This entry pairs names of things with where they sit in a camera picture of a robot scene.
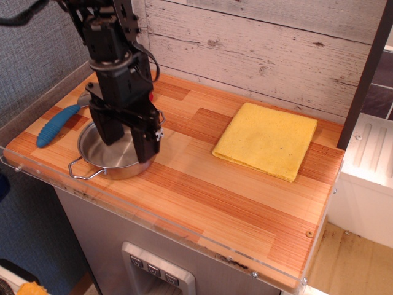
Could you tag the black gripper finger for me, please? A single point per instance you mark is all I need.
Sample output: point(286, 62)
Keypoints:
point(108, 127)
point(146, 144)

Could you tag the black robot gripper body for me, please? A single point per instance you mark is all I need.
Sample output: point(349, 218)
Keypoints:
point(124, 82)

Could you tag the stainless steel two-handled pan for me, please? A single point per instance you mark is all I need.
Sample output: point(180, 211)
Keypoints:
point(116, 161)

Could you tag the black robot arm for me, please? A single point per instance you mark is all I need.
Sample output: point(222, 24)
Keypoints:
point(109, 30)

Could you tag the yellow folded cloth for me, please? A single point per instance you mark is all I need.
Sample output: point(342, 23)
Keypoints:
point(273, 142)

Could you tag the grey toy fridge cabinet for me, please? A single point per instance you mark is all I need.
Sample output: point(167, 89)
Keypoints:
point(101, 233)

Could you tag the clear acrylic edge guard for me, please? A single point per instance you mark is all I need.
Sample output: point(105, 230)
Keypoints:
point(199, 199)

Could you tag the silver dispenser panel with buttons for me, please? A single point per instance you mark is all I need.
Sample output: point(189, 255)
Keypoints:
point(150, 274)

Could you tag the yellow object bottom left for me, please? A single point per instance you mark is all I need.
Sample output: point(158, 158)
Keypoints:
point(31, 288)

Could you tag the white toy sink unit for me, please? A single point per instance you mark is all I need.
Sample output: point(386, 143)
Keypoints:
point(362, 199)

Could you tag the blue-handled metal spoon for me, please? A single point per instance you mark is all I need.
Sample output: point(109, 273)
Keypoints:
point(57, 122)

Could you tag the dark right vertical post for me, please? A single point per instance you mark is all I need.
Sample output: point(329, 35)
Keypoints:
point(370, 68)

